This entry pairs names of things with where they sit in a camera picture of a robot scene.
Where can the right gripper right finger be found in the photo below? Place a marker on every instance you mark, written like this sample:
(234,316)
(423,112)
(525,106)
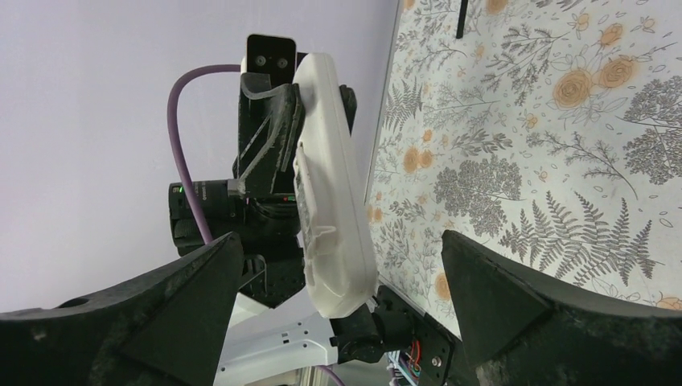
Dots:
(522,327)

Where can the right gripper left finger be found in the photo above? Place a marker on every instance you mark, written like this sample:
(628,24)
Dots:
(164,327)

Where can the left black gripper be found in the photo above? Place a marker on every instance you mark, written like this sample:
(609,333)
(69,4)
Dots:
(269,125)

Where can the white remote control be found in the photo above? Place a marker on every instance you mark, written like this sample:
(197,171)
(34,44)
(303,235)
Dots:
(339,260)

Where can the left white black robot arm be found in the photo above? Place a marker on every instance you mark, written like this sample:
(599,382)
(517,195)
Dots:
(274,261)

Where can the black mini tripod stand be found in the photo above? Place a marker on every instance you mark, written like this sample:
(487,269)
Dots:
(462,14)

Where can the floral patterned table mat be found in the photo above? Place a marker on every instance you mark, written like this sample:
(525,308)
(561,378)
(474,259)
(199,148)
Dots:
(550,133)

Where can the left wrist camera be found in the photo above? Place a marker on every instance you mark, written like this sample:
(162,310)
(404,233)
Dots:
(272,55)

